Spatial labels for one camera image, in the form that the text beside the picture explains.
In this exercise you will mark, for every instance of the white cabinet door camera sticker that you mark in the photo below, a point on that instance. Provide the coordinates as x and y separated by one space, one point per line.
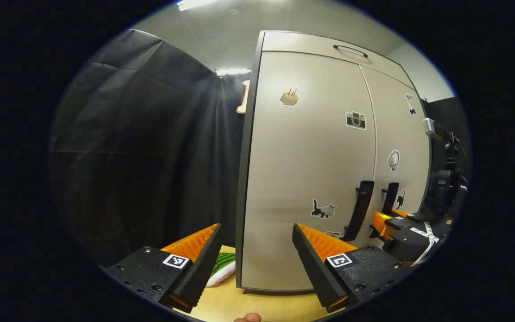
302 170

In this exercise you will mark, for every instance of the ceiling light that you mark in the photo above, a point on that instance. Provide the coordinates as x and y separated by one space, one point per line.
195 4
233 71

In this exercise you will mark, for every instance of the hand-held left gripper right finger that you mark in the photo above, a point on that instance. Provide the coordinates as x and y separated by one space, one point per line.
313 273

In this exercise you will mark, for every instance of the white double-door shoe cabinet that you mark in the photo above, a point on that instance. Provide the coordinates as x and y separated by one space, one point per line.
242 201

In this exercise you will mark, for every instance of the white cabinet door headphones sticker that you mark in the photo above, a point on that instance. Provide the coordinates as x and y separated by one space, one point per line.
400 129

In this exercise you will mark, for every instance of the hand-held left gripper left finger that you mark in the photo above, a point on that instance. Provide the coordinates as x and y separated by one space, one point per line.
201 273

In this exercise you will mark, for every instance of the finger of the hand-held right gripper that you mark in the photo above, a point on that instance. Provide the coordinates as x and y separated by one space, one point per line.
396 222
418 217

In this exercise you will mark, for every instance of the white cabinet drawer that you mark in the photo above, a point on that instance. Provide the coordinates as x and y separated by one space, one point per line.
302 44

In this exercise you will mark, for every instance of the green striped soft object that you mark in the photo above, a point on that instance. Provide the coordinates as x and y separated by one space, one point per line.
222 268

